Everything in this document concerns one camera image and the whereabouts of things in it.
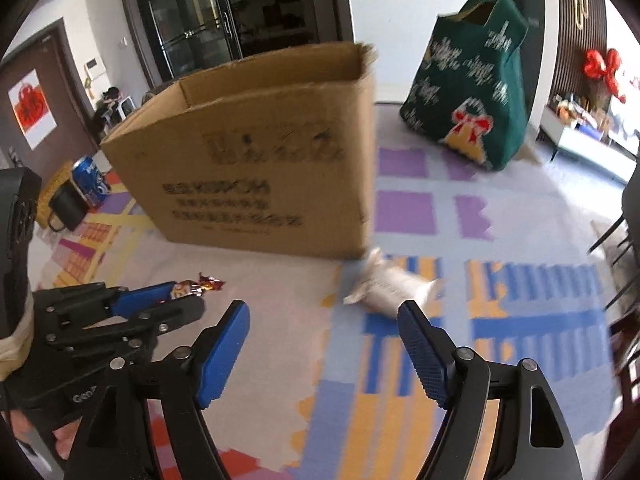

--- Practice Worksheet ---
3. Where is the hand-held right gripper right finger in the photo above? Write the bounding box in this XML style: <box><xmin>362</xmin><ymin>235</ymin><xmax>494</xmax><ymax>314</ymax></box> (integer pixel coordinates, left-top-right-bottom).
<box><xmin>396</xmin><ymin>299</ymin><xmax>584</xmax><ymax>480</ymax></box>

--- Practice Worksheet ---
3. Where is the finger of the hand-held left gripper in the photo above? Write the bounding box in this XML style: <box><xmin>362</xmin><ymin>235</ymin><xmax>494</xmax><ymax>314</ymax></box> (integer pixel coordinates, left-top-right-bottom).
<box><xmin>46</xmin><ymin>295</ymin><xmax>207</xmax><ymax>362</ymax></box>
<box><xmin>35</xmin><ymin>282</ymin><xmax>177</xmax><ymax>328</ymax></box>

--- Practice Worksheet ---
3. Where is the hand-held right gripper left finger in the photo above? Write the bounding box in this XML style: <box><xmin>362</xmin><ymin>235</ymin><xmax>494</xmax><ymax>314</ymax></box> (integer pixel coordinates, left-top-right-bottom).
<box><xmin>65</xmin><ymin>299</ymin><xmax>252</xmax><ymax>480</ymax></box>

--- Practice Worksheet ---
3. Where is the gold brown twist-wrapped candy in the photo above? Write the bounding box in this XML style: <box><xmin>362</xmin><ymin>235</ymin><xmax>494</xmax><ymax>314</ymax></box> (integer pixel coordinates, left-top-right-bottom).
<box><xmin>169</xmin><ymin>272</ymin><xmax>227</xmax><ymax>302</ymax></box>

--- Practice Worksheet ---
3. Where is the pale snack packet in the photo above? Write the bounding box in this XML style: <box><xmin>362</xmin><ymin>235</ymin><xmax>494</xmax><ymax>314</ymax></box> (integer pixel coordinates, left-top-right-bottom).
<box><xmin>342</xmin><ymin>248</ymin><xmax>445</xmax><ymax>319</ymax></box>

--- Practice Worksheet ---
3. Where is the brown cardboard box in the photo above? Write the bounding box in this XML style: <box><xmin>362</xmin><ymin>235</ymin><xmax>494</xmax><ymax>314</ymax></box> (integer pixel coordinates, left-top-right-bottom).
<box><xmin>99</xmin><ymin>41</ymin><xmax>379</xmax><ymax>262</ymax></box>

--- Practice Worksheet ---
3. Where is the person's left hand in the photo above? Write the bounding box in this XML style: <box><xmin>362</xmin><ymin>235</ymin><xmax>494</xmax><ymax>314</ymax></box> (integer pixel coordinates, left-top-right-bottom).
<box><xmin>7</xmin><ymin>407</ymin><xmax>81</xmax><ymax>466</ymax></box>

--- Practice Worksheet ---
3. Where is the black mug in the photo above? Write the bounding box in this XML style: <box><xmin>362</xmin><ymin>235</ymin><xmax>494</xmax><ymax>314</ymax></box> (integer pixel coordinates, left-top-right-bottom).
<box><xmin>47</xmin><ymin>179</ymin><xmax>94</xmax><ymax>234</ymax></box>

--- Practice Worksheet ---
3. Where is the blue cookie packet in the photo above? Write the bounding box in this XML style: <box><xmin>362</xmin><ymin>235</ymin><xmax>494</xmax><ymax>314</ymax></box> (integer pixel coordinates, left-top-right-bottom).
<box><xmin>71</xmin><ymin>156</ymin><xmax>112</xmax><ymax>209</ymax></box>

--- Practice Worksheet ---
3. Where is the colourful patterned tablecloth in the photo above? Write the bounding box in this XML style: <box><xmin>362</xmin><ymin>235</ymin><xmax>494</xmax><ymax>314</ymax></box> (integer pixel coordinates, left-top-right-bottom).
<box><xmin>20</xmin><ymin>102</ymin><xmax>631</xmax><ymax>480</ymax></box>

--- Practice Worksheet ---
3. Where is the red paper door decoration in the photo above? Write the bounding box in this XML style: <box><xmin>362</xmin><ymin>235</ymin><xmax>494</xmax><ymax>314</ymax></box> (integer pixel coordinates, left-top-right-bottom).
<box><xmin>7</xmin><ymin>69</ymin><xmax>57</xmax><ymax>151</ymax></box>

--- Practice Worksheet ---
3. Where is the brown door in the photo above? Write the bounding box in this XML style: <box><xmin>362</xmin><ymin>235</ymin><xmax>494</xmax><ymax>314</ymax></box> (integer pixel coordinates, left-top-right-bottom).
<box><xmin>0</xmin><ymin>17</ymin><xmax>98</xmax><ymax>173</ymax></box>

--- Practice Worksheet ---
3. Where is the dark dining chair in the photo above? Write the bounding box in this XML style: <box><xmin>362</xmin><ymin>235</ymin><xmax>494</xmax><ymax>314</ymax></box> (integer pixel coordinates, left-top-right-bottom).
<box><xmin>587</xmin><ymin>159</ymin><xmax>640</xmax><ymax>312</ymax></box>

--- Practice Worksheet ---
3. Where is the white low cabinet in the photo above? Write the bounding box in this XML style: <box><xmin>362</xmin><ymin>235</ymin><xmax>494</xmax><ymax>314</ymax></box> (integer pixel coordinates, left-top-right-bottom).
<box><xmin>539</xmin><ymin>104</ymin><xmax>638</xmax><ymax>183</ymax></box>

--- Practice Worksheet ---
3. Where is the green printed fabric bag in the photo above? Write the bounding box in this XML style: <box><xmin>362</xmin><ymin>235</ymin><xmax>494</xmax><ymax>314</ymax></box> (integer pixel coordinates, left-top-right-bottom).
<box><xmin>399</xmin><ymin>0</ymin><xmax>532</xmax><ymax>172</ymax></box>

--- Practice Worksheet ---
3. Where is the dark glass-door cabinet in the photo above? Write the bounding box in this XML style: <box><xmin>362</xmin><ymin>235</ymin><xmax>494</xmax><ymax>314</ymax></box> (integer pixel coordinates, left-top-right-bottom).
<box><xmin>117</xmin><ymin>0</ymin><xmax>353</xmax><ymax>88</ymax></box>

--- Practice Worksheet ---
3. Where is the red ribbon bow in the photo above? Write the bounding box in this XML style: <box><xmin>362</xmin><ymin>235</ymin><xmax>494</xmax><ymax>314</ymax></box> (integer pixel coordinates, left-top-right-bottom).
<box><xmin>584</xmin><ymin>48</ymin><xmax>627</xmax><ymax>102</ymax></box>

